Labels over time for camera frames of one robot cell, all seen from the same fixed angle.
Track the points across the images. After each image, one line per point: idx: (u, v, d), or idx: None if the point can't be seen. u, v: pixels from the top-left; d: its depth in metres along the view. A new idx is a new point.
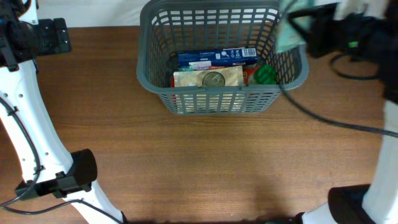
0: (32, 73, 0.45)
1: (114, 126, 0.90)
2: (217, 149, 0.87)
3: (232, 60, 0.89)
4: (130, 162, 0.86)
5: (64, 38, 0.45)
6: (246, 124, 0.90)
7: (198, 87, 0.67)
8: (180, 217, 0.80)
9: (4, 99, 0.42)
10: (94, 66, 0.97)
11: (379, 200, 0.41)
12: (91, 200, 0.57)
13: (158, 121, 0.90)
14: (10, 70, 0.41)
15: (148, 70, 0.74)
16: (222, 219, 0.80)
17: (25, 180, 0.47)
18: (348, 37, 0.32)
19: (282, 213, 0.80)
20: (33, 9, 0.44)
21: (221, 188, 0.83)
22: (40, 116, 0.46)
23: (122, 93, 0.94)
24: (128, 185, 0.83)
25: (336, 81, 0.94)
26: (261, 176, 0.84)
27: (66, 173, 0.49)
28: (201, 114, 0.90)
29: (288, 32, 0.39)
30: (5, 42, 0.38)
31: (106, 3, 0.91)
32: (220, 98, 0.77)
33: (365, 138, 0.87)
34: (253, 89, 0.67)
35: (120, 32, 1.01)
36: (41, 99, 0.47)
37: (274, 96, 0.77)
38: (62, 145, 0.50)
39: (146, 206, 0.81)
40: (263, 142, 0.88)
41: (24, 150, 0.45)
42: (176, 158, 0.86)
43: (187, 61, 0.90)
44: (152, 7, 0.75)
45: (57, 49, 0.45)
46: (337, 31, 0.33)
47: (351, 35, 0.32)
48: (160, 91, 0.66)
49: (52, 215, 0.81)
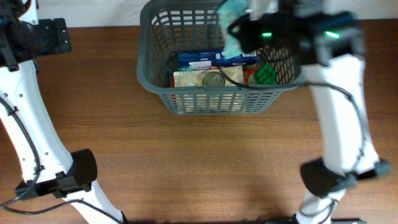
0: (32, 73, 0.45)
1: (114, 126, 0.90)
2: (217, 149, 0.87)
3: (232, 60, 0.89)
4: (130, 162, 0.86)
5: (64, 38, 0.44)
6: (246, 124, 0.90)
7: (198, 87, 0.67)
8: (180, 217, 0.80)
9: (4, 99, 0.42)
10: (94, 66, 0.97)
11: (331, 151, 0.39)
12: (91, 200, 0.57)
13: (158, 121, 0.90)
14: (10, 70, 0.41)
15: (148, 70, 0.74)
16: (222, 219, 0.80)
17: (25, 180, 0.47)
18: (263, 28, 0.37)
19: (282, 212, 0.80)
20: (33, 9, 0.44)
21: (221, 188, 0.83)
22: (40, 116, 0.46)
23: (122, 93, 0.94)
24: (128, 185, 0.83)
25: None
26: (261, 176, 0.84)
27: (66, 173, 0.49)
28: (201, 114, 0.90)
29: (229, 42, 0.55)
30: (5, 42, 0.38)
31: (106, 3, 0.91)
32: (220, 98, 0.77)
33: None
34: (253, 88, 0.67)
35: (120, 32, 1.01)
36: (41, 99, 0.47)
37: (274, 96, 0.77)
38: (62, 145, 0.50)
39: (146, 206, 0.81)
40: (262, 142, 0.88)
41: (24, 150, 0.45)
42: (176, 158, 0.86)
43: (187, 61, 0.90)
44: (152, 7, 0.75)
45: (57, 50, 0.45)
46: (256, 31, 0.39)
47: (265, 27, 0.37)
48: (160, 91, 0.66)
49: (52, 215, 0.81)
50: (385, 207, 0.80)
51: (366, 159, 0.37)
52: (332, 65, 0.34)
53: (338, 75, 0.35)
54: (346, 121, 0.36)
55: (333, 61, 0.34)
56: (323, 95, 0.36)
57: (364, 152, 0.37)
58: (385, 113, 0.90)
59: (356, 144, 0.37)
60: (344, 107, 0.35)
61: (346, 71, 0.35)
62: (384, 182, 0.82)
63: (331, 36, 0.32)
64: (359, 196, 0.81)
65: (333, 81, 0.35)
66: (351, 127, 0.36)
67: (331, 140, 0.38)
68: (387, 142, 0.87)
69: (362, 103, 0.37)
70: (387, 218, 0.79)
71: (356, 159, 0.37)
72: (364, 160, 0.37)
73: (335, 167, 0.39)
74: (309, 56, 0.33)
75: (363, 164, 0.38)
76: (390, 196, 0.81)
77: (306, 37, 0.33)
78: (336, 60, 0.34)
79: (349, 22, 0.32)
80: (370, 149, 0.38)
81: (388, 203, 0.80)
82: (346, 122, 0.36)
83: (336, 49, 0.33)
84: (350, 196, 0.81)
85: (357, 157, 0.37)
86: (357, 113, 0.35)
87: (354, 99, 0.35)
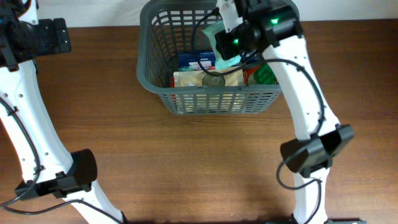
0: (32, 73, 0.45)
1: (114, 126, 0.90)
2: (217, 149, 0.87)
3: None
4: (130, 162, 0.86)
5: (64, 38, 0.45)
6: (246, 123, 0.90)
7: (198, 87, 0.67)
8: (180, 217, 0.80)
9: (4, 99, 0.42)
10: (94, 66, 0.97)
11: (298, 119, 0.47)
12: (91, 200, 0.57)
13: (158, 121, 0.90)
14: (10, 70, 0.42)
15: (148, 70, 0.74)
16: (222, 219, 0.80)
17: (25, 180, 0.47)
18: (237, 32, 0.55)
19: (282, 212, 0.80)
20: (33, 10, 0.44)
21: (221, 188, 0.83)
22: (40, 116, 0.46)
23: (122, 93, 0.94)
24: (128, 185, 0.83)
25: (336, 81, 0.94)
26: (261, 176, 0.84)
27: (66, 173, 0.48)
28: (201, 114, 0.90)
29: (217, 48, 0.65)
30: (5, 42, 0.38)
31: (106, 3, 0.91)
32: (220, 98, 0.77)
33: (365, 138, 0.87)
34: (252, 88, 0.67)
35: (120, 32, 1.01)
36: (41, 99, 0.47)
37: (274, 96, 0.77)
38: (62, 145, 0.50)
39: (146, 206, 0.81)
40: (262, 142, 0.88)
41: (24, 150, 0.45)
42: (176, 158, 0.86)
43: (187, 61, 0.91)
44: (152, 7, 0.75)
45: (57, 50, 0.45)
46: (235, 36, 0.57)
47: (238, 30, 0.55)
48: (160, 91, 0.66)
49: (52, 215, 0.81)
50: (385, 207, 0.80)
51: (328, 123, 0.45)
52: (280, 43, 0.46)
53: (287, 50, 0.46)
54: (301, 87, 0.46)
55: (280, 40, 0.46)
56: (278, 68, 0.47)
57: (326, 116, 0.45)
58: (385, 113, 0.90)
59: (315, 108, 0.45)
60: (297, 76, 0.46)
61: (292, 46, 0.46)
62: (383, 181, 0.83)
63: (275, 25, 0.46)
64: (359, 196, 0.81)
65: (283, 55, 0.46)
66: (306, 92, 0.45)
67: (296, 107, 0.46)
68: (387, 142, 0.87)
69: (313, 73, 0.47)
70: (387, 218, 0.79)
71: (318, 122, 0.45)
72: (325, 123, 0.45)
73: (302, 132, 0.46)
74: (262, 42, 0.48)
75: (325, 128, 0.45)
76: (389, 196, 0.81)
77: (257, 28, 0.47)
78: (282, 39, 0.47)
79: (288, 14, 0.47)
80: (331, 115, 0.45)
81: (388, 203, 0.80)
82: (301, 88, 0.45)
83: (282, 33, 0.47)
84: (350, 196, 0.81)
85: (319, 121, 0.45)
86: (307, 78, 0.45)
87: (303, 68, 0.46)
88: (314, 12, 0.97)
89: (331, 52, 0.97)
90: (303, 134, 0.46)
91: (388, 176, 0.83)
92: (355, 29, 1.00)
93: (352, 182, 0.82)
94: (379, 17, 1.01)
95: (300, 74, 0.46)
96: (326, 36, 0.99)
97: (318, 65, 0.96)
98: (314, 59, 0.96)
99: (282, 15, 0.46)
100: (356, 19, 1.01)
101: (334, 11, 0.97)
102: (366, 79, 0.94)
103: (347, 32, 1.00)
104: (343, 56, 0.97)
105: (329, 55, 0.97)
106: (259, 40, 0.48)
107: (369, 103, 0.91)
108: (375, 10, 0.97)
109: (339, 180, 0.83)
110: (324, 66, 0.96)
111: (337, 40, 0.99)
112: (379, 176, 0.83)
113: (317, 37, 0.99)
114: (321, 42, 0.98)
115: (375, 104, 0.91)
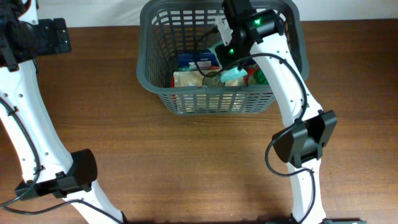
0: (32, 73, 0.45)
1: (114, 126, 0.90)
2: (217, 149, 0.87)
3: None
4: (130, 162, 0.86)
5: (64, 38, 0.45)
6: (246, 123, 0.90)
7: (198, 87, 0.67)
8: (180, 217, 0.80)
9: (4, 99, 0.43)
10: (94, 65, 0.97)
11: (283, 107, 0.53)
12: (91, 200, 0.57)
13: (158, 121, 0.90)
14: (10, 70, 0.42)
15: (148, 70, 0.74)
16: (222, 219, 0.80)
17: (25, 180, 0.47)
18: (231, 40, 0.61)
19: (282, 212, 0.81)
20: (33, 9, 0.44)
21: (221, 188, 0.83)
22: (40, 116, 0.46)
23: (122, 93, 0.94)
24: (128, 185, 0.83)
25: (336, 81, 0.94)
26: (261, 176, 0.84)
27: (66, 173, 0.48)
28: (201, 114, 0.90)
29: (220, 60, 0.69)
30: (5, 42, 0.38)
31: (106, 3, 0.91)
32: (220, 98, 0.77)
33: (365, 138, 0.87)
34: (252, 88, 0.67)
35: (120, 32, 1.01)
36: (41, 99, 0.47)
37: (274, 96, 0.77)
38: (62, 145, 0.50)
39: (146, 206, 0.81)
40: (262, 142, 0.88)
41: (24, 150, 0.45)
42: (176, 158, 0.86)
43: (187, 61, 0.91)
44: (152, 8, 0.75)
45: (57, 50, 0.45)
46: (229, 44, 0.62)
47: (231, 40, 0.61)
48: (160, 91, 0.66)
49: (52, 215, 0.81)
50: (385, 207, 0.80)
51: (311, 109, 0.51)
52: (263, 41, 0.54)
53: (270, 46, 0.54)
54: (285, 78, 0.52)
55: (263, 38, 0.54)
56: (265, 63, 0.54)
57: (308, 102, 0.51)
58: (385, 113, 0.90)
59: (298, 96, 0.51)
60: (280, 68, 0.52)
61: (275, 44, 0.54)
62: (383, 181, 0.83)
63: (258, 25, 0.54)
64: (360, 196, 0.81)
65: (268, 51, 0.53)
66: (290, 82, 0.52)
67: (282, 96, 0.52)
68: (387, 142, 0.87)
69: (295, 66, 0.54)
70: (387, 218, 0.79)
71: (301, 108, 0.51)
72: (308, 109, 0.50)
73: (288, 118, 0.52)
74: (248, 41, 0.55)
75: (308, 114, 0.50)
76: (389, 196, 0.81)
77: (243, 29, 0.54)
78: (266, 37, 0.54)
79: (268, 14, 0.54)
80: (313, 102, 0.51)
81: (388, 203, 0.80)
82: (285, 78, 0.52)
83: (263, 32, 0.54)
84: (350, 196, 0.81)
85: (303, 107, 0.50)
86: (290, 70, 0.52)
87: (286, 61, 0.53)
88: (314, 12, 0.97)
89: (331, 52, 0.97)
90: (289, 119, 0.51)
91: (388, 176, 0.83)
92: (355, 29, 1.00)
93: (352, 182, 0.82)
94: (379, 17, 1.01)
95: (282, 66, 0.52)
96: (326, 36, 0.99)
97: (318, 65, 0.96)
98: (314, 59, 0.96)
99: (263, 17, 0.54)
100: (355, 19, 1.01)
101: (334, 11, 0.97)
102: (366, 79, 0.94)
103: (347, 32, 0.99)
104: (344, 56, 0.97)
105: (329, 55, 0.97)
106: (245, 40, 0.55)
107: (369, 103, 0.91)
108: (375, 10, 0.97)
109: (339, 180, 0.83)
110: (324, 66, 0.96)
111: (337, 40, 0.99)
112: (379, 176, 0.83)
113: (317, 37, 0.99)
114: (321, 42, 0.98)
115: (375, 104, 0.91)
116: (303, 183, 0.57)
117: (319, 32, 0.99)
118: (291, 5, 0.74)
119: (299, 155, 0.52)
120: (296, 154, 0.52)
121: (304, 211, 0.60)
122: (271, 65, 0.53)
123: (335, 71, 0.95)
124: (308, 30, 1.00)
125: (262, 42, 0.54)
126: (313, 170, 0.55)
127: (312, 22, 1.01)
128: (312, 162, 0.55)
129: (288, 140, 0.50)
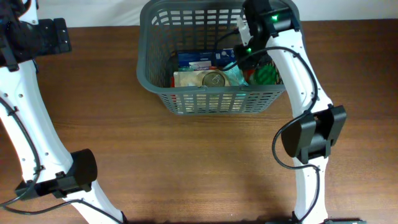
0: (32, 73, 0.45)
1: (114, 126, 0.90)
2: (218, 149, 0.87)
3: (232, 60, 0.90)
4: (130, 162, 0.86)
5: (64, 38, 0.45)
6: (246, 124, 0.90)
7: (198, 87, 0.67)
8: (180, 217, 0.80)
9: (4, 99, 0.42)
10: (94, 66, 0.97)
11: (293, 98, 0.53)
12: (91, 200, 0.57)
13: (158, 121, 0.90)
14: (10, 70, 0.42)
15: (148, 70, 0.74)
16: (222, 219, 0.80)
17: (25, 180, 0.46)
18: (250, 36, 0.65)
19: (282, 212, 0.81)
20: (33, 9, 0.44)
21: (221, 188, 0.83)
22: (40, 116, 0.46)
23: (122, 93, 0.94)
24: (128, 185, 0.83)
25: (336, 81, 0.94)
26: (261, 175, 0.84)
27: (66, 173, 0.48)
28: (201, 114, 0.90)
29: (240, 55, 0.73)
30: (5, 42, 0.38)
31: (106, 3, 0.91)
32: (220, 98, 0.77)
33: (365, 138, 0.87)
34: (253, 88, 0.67)
35: (120, 32, 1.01)
36: (41, 99, 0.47)
37: (274, 96, 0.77)
38: (62, 145, 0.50)
39: (146, 206, 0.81)
40: (262, 142, 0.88)
41: (24, 150, 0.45)
42: (176, 158, 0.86)
43: (187, 61, 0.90)
44: (152, 7, 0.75)
45: (57, 50, 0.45)
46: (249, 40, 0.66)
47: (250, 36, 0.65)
48: (160, 91, 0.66)
49: (52, 215, 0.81)
50: (385, 207, 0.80)
51: (321, 102, 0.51)
52: (280, 35, 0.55)
53: (285, 40, 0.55)
54: (297, 71, 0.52)
55: (280, 33, 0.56)
56: (278, 55, 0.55)
57: (319, 96, 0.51)
58: (385, 113, 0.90)
59: (309, 89, 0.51)
60: (293, 61, 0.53)
61: (290, 38, 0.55)
62: (383, 181, 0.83)
63: (275, 22, 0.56)
64: (359, 196, 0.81)
65: (283, 43, 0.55)
66: (302, 74, 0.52)
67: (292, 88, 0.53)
68: (387, 142, 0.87)
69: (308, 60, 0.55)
70: (387, 218, 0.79)
71: (311, 101, 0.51)
72: (318, 102, 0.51)
73: (298, 109, 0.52)
74: (264, 35, 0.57)
75: (318, 107, 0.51)
76: (389, 196, 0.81)
77: (260, 24, 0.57)
78: (282, 32, 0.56)
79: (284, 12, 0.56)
80: (324, 96, 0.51)
81: (388, 203, 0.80)
82: (297, 70, 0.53)
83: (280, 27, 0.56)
84: (349, 196, 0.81)
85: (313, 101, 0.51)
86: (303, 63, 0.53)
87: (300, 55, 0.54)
88: (314, 12, 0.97)
89: (331, 52, 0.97)
90: (298, 111, 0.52)
91: (388, 177, 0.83)
92: (355, 29, 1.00)
93: (352, 182, 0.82)
94: (379, 17, 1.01)
95: (296, 60, 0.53)
96: (326, 36, 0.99)
97: (318, 65, 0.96)
98: (314, 59, 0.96)
99: (281, 14, 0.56)
100: (356, 19, 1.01)
101: (334, 11, 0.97)
102: (366, 79, 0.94)
103: (347, 32, 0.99)
104: (344, 56, 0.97)
105: (329, 55, 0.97)
106: (262, 34, 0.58)
107: (369, 102, 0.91)
108: (375, 10, 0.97)
109: (339, 180, 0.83)
110: (324, 66, 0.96)
111: (337, 41, 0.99)
112: (379, 176, 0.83)
113: (317, 37, 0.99)
114: (321, 42, 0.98)
115: (375, 104, 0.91)
116: (308, 180, 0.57)
117: (319, 32, 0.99)
118: (291, 5, 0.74)
119: (306, 150, 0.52)
120: (303, 147, 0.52)
121: (305, 208, 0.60)
122: (285, 58, 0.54)
123: (335, 71, 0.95)
124: (308, 30, 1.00)
125: (278, 36, 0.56)
126: (319, 168, 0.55)
127: (312, 22, 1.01)
128: (319, 160, 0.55)
129: (296, 132, 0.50)
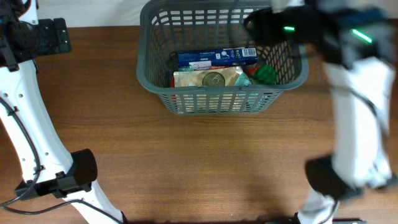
0: (31, 73, 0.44)
1: (114, 126, 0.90)
2: (218, 149, 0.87)
3: (232, 60, 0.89)
4: (130, 162, 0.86)
5: (64, 38, 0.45)
6: (246, 124, 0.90)
7: (198, 87, 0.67)
8: (180, 217, 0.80)
9: (4, 99, 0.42)
10: (94, 65, 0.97)
11: (342, 162, 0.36)
12: (91, 200, 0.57)
13: (158, 121, 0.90)
14: (10, 70, 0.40)
15: (148, 70, 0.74)
16: (222, 219, 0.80)
17: (25, 180, 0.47)
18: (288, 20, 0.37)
19: (282, 213, 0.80)
20: (33, 10, 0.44)
21: (221, 188, 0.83)
22: (40, 116, 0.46)
23: (122, 93, 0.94)
24: (128, 185, 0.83)
25: None
26: (261, 175, 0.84)
27: (66, 173, 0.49)
28: (201, 114, 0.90)
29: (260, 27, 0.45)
30: (5, 42, 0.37)
31: (107, 3, 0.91)
32: (220, 98, 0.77)
33: None
34: (253, 88, 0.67)
35: (120, 32, 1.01)
36: (41, 99, 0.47)
37: (274, 96, 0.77)
38: (62, 145, 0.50)
39: (146, 206, 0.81)
40: (262, 142, 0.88)
41: (24, 150, 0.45)
42: (176, 158, 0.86)
43: (187, 61, 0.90)
44: (152, 7, 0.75)
45: (57, 49, 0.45)
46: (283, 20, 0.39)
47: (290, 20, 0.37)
48: (160, 91, 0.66)
49: (52, 215, 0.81)
50: (386, 207, 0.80)
51: (380, 173, 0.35)
52: (359, 69, 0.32)
53: (364, 81, 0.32)
54: (366, 132, 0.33)
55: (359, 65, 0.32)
56: (345, 99, 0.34)
57: (380, 166, 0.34)
58: None
59: (372, 155, 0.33)
60: (364, 117, 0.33)
61: (372, 78, 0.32)
62: None
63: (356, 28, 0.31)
64: None
65: (358, 87, 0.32)
66: (370, 134, 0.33)
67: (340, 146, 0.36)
68: None
69: (385, 114, 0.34)
70: (387, 219, 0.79)
71: (367, 170, 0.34)
72: (377, 173, 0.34)
73: (346, 177, 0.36)
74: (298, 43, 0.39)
75: (375, 178, 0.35)
76: None
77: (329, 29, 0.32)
78: (361, 63, 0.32)
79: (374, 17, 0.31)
80: (385, 165, 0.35)
81: (388, 204, 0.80)
82: (364, 126, 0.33)
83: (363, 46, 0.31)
84: None
85: (369, 170, 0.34)
86: (375, 119, 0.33)
87: (375, 107, 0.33)
88: None
89: None
90: (347, 178, 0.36)
91: None
92: None
93: None
94: None
95: (368, 115, 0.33)
96: None
97: None
98: None
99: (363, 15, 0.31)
100: None
101: None
102: None
103: None
104: None
105: None
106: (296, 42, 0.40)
107: None
108: None
109: None
110: None
111: None
112: None
113: None
114: None
115: None
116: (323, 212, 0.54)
117: None
118: None
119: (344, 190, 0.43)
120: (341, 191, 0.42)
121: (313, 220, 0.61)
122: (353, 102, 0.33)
123: None
124: None
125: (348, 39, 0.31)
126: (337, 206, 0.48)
127: None
128: None
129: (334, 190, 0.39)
